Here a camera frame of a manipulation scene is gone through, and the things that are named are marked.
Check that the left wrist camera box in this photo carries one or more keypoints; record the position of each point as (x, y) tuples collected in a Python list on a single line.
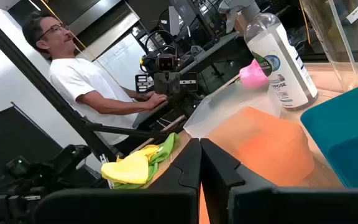
[(166, 63)]

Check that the green microfiber towel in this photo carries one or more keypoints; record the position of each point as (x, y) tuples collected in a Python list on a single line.
[(166, 149)]

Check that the yellow microfiber towel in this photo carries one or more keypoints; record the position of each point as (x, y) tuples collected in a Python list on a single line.
[(129, 169)]

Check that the whiteboard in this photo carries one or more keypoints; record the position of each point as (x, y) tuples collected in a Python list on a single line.
[(120, 59)]

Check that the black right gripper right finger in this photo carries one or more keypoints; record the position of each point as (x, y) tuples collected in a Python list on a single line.
[(259, 205)]

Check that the person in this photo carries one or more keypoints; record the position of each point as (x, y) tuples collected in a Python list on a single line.
[(79, 77)]

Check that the grey background desk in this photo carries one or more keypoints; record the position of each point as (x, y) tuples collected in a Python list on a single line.
[(204, 56)]

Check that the clear plastic basket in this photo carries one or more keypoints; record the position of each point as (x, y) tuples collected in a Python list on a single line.
[(222, 109)]

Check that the pink microfiber towel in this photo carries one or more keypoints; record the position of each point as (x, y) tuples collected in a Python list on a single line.
[(253, 76)]

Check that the blue plastic basket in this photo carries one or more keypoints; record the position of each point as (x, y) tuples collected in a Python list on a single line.
[(346, 133)]

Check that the black metal frame post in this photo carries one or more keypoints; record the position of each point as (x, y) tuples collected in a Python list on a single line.
[(42, 81)]

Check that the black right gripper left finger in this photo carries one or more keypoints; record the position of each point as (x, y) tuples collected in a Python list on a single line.
[(154, 202)]

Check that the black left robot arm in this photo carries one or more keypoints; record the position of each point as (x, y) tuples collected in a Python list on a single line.
[(149, 62)]

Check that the orange plastic basket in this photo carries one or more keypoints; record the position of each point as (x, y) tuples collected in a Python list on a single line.
[(259, 146)]

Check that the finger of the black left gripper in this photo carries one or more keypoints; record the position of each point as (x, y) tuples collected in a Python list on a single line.
[(189, 81), (144, 83)]

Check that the black panel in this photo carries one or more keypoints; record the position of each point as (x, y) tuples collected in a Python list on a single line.
[(11, 146)]

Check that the clear spray bottle yellowish liquid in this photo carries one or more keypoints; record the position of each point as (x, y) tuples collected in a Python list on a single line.
[(353, 46)]

